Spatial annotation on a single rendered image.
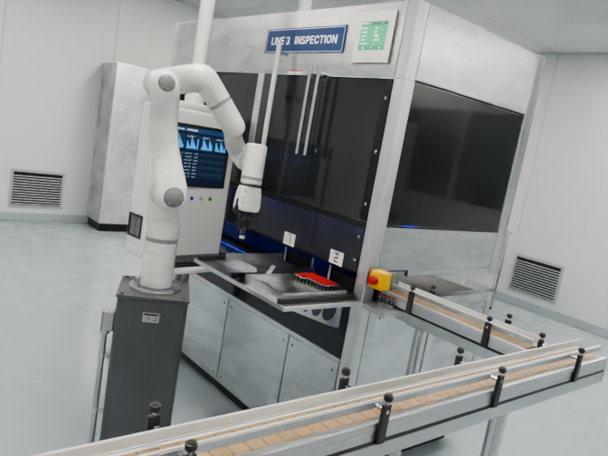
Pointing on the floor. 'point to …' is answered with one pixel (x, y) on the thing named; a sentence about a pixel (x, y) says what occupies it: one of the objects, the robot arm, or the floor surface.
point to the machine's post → (384, 184)
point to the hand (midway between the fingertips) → (243, 224)
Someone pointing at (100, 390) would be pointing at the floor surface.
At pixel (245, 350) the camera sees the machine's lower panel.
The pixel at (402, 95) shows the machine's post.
